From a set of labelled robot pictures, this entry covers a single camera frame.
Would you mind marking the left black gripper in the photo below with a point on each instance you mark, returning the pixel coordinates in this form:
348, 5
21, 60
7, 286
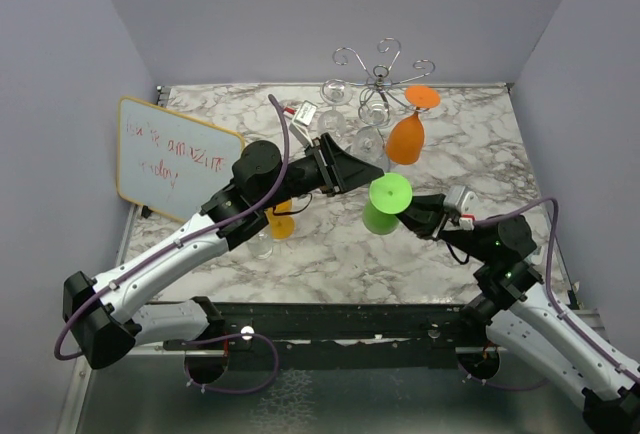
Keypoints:
347, 170

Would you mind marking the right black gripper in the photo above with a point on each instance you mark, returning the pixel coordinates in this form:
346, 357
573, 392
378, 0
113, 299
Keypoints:
425, 215

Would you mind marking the clear wine glass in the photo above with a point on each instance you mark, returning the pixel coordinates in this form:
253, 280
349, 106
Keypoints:
260, 246
368, 143

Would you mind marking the green plastic wine glass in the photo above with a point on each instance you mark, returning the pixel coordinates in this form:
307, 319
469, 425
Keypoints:
388, 196

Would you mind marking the orange plastic wine glass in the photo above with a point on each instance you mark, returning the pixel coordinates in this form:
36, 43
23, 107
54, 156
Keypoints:
407, 139

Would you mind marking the yellow plastic wine glass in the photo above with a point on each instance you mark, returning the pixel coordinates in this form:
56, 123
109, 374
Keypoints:
281, 220

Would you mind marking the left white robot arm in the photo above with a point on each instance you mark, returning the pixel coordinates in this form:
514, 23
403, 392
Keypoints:
101, 312

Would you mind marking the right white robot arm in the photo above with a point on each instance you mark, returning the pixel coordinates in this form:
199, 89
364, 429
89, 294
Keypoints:
519, 312

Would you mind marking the chrome wine glass rack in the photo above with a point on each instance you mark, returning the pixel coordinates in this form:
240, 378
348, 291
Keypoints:
378, 84

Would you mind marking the clear glass hanging on rack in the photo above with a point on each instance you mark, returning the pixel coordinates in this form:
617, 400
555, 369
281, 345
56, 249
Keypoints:
335, 93

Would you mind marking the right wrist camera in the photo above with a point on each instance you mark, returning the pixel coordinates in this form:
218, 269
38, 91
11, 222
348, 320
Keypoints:
462, 204

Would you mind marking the small whiteboard yellow frame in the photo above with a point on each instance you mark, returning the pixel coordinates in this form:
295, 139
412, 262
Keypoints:
170, 162

